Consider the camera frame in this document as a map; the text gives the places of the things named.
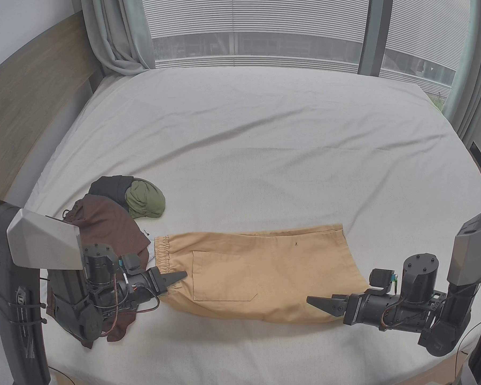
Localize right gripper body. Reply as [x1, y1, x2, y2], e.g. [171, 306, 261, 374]
[343, 292, 390, 329]

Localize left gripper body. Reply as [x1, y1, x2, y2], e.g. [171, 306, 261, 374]
[125, 267, 170, 300]

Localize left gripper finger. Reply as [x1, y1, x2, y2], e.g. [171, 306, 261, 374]
[163, 271, 188, 286]

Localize tan shorts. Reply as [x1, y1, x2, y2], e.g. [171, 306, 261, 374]
[154, 224, 372, 324]

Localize bed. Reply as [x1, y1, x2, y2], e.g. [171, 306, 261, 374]
[0, 12, 481, 385]

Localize brown garment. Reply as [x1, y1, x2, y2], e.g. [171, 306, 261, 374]
[46, 196, 152, 350]

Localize green garment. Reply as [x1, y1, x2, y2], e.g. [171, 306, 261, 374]
[125, 178, 167, 220]

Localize black garment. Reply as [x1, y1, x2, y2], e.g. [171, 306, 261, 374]
[88, 176, 135, 210]

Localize blue-green curtain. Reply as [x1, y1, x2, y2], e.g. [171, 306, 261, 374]
[442, 0, 481, 148]
[78, 0, 156, 76]

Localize window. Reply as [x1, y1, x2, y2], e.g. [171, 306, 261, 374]
[138, 0, 475, 95]

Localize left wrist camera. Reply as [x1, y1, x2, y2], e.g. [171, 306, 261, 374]
[119, 253, 143, 276]

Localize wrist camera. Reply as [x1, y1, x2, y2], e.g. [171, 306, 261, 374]
[369, 269, 398, 296]
[119, 253, 143, 276]

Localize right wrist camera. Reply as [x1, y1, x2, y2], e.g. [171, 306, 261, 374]
[369, 269, 398, 296]

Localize black cable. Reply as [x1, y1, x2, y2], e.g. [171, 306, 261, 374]
[48, 367, 82, 385]

